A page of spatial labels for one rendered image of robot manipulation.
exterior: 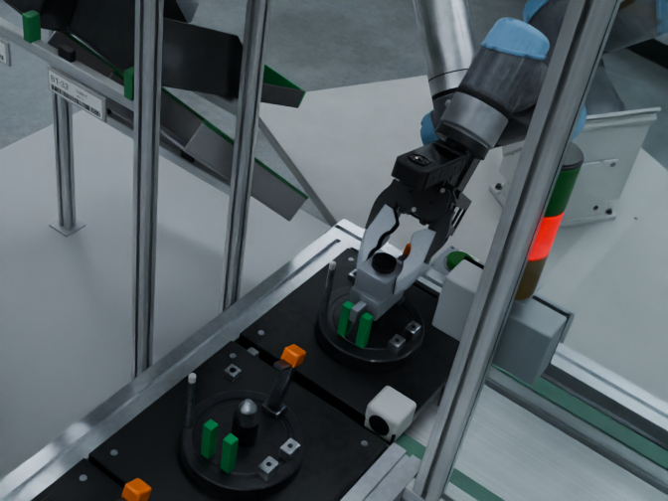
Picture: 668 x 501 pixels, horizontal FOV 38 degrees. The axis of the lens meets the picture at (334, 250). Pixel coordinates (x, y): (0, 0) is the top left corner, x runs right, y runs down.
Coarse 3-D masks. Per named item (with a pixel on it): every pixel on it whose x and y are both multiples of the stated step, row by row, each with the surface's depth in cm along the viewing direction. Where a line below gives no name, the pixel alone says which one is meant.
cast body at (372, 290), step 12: (384, 252) 120; (372, 264) 119; (384, 264) 119; (396, 264) 119; (360, 276) 120; (372, 276) 118; (384, 276) 118; (396, 276) 119; (360, 288) 121; (372, 288) 119; (384, 288) 118; (360, 300) 121; (372, 300) 120; (384, 300) 120; (396, 300) 124; (360, 312) 120; (372, 312) 120; (384, 312) 122
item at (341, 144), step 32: (320, 96) 191; (352, 96) 193; (384, 96) 194; (416, 96) 196; (288, 128) 181; (320, 128) 182; (352, 128) 184; (384, 128) 186; (416, 128) 187; (288, 160) 175; (320, 160) 175; (352, 160) 176; (384, 160) 178; (480, 160) 182; (320, 192) 167; (352, 192) 169; (480, 192) 174; (416, 224) 164; (480, 224) 167; (480, 256) 160
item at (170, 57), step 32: (96, 0) 106; (128, 0) 103; (96, 32) 106; (128, 32) 103; (192, 32) 105; (224, 32) 109; (128, 64) 103; (192, 64) 108; (224, 64) 111; (288, 96) 123
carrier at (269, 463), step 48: (192, 384) 104; (240, 384) 118; (144, 432) 110; (192, 432) 108; (240, 432) 106; (288, 432) 111; (336, 432) 114; (144, 480) 105; (192, 480) 106; (240, 480) 105; (288, 480) 107; (336, 480) 109
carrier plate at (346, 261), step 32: (352, 256) 138; (320, 288) 132; (416, 288) 135; (256, 320) 126; (288, 320) 127; (320, 352) 123; (448, 352) 127; (320, 384) 119; (352, 384) 120; (384, 384) 121; (416, 384) 122; (352, 416) 118; (416, 416) 119
